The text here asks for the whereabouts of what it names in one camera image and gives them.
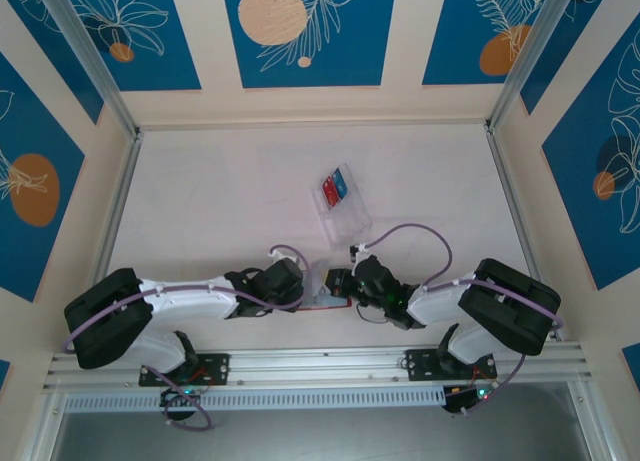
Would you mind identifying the red leather card holder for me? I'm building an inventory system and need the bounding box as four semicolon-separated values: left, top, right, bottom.
294;260;352;314

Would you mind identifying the red VIP card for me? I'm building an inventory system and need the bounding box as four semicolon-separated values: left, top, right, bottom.
321;173;340;210

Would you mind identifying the blue VIP card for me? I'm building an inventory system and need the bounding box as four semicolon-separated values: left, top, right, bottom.
330;168;349;200

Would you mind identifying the clear acrylic card tray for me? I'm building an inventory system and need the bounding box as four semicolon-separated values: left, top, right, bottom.
310;164;375;247

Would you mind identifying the black controller board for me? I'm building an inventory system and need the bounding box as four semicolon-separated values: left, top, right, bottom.
442;386;490;416
158;384;202;425

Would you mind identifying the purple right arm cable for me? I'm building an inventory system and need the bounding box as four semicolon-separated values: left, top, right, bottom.
362;223;566;332

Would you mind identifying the aluminium mounting rail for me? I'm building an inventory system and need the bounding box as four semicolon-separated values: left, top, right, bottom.
42;339;595;393

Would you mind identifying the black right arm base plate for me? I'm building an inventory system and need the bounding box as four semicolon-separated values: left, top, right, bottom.
405;347;499;382

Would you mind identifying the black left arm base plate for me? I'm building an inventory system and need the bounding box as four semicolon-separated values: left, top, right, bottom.
138;353;232;388

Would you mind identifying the white slotted cable duct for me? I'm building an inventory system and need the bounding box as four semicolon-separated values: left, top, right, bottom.
62;385;447;413

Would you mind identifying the aluminium table side rail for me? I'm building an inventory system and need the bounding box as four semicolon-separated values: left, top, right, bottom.
485;125;564;342
89;130;146;295

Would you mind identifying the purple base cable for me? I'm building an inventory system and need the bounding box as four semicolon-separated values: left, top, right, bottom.
142;364;214;431
449;338;525;418

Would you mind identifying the blue floral wall panel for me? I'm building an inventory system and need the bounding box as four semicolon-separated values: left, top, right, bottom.
0;0;105;126
542;18;640;291
63;0;202;93
221;0;400;89
0;50;87;303
421;0;556;87
519;0;640;116

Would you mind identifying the aluminium frame post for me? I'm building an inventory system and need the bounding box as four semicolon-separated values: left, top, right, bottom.
567;380;614;461
22;393;69;461
33;0;144;140
483;0;574;135

